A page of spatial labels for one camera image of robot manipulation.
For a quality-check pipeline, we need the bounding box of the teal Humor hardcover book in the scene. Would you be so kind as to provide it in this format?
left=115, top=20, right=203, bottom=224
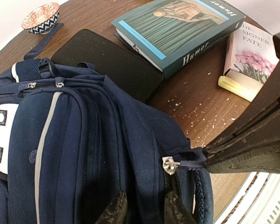
left=111, top=0, right=246, bottom=78

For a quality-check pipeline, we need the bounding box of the yellow highlighter pen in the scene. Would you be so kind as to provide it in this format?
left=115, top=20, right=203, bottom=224
left=218, top=76, right=262, bottom=102

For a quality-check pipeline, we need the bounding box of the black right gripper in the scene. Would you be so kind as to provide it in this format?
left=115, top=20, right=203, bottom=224
left=203, top=33, right=280, bottom=174

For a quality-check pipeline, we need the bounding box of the navy blue student backpack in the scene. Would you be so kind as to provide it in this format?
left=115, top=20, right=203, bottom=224
left=0, top=23, right=214, bottom=224

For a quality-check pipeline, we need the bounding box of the black flat pencil case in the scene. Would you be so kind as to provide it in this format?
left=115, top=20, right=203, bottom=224
left=51, top=29, right=163, bottom=102

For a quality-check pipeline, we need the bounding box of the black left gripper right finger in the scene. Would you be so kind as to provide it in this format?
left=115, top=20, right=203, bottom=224
left=164, top=191, right=196, bottom=224

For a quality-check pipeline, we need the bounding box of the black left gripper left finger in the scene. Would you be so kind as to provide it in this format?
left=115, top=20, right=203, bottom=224
left=95, top=191, right=128, bottom=224

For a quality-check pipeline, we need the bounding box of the aluminium front rail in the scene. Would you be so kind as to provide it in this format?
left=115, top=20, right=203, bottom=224
left=211, top=172, right=280, bottom=224

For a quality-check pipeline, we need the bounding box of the red blue patterned bowl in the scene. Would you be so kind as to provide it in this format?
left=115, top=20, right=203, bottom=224
left=21, top=2, right=60, bottom=35

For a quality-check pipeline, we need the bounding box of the pink flower Designer Fate book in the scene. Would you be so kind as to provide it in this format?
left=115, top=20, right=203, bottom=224
left=218, top=21, right=279, bottom=94

